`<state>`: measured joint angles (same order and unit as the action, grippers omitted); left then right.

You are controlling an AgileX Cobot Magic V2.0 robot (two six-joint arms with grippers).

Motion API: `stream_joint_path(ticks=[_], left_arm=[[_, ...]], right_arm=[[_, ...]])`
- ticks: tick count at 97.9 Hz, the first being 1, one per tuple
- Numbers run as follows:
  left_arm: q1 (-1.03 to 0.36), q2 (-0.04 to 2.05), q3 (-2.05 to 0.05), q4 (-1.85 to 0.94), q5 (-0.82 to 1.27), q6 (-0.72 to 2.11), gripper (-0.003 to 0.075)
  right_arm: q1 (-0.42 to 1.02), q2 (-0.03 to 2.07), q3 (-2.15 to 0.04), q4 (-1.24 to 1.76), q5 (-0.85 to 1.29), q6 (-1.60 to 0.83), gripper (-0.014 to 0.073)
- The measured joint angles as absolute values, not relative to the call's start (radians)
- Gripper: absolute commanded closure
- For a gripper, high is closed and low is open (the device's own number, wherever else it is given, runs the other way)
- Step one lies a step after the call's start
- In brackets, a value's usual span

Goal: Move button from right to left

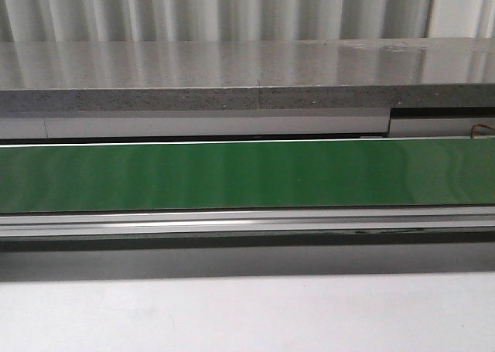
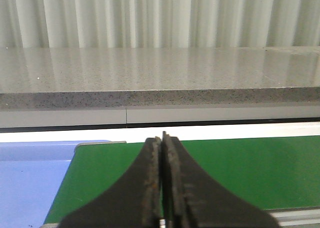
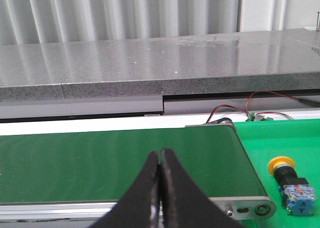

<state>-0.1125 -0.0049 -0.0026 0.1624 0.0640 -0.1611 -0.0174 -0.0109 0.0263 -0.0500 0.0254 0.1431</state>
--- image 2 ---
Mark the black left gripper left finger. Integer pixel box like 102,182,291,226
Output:
59,137,161,227

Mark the grey stone counter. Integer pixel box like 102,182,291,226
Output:
0,47,320,111

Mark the green conveyor belt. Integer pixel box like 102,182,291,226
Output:
43,135,320,224

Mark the white pleated curtain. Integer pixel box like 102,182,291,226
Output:
0,0,320,48

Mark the blue plastic bin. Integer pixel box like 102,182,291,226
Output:
0,140,101,227

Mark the aluminium conveyor frame rail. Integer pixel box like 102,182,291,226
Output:
42,121,320,228

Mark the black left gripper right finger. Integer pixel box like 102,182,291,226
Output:
161,133,278,227

